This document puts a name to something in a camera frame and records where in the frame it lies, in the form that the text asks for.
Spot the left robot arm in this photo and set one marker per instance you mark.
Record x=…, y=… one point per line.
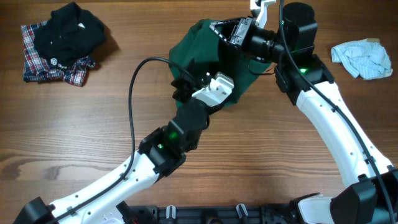
x=157, y=156

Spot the black polo shirt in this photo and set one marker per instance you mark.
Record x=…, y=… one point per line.
x=70, y=34

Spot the dark green shorts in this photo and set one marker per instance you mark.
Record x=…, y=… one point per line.
x=201, y=52

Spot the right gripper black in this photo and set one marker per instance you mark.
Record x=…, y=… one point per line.
x=237, y=39

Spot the red plaid shirt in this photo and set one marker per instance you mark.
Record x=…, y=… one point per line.
x=38, y=69

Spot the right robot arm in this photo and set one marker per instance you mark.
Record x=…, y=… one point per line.
x=370, y=178

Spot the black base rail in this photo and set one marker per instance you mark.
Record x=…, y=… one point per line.
x=240, y=213

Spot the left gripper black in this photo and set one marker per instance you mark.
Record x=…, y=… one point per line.
x=187, y=88

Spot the light blue striped cloth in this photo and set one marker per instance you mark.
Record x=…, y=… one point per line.
x=365, y=58

